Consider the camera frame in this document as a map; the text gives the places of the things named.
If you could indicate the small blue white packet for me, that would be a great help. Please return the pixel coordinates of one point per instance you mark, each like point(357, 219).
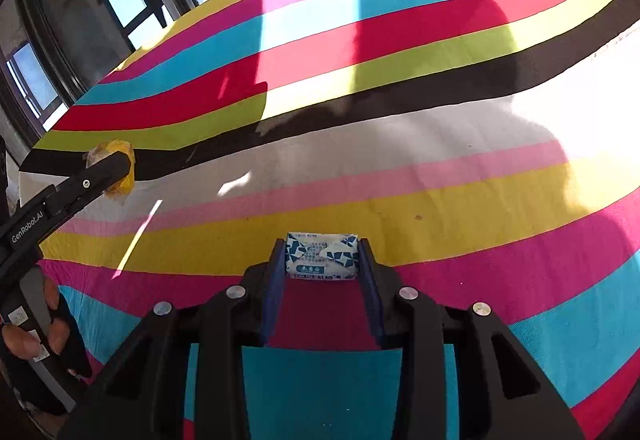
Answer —
point(322, 257)

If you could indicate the person's left hand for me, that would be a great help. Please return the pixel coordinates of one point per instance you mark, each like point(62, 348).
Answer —
point(20, 342)

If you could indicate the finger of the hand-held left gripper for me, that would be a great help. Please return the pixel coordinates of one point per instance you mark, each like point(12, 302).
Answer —
point(95, 179)

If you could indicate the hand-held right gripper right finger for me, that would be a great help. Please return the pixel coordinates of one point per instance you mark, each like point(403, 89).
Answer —
point(371, 292)

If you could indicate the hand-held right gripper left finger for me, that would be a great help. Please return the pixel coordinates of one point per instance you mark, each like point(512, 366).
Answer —
point(272, 292)

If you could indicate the striped colourful cloth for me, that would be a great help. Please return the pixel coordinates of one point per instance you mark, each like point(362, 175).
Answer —
point(400, 160)

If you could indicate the yellow snack packet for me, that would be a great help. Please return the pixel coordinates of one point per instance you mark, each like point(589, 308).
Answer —
point(121, 184)

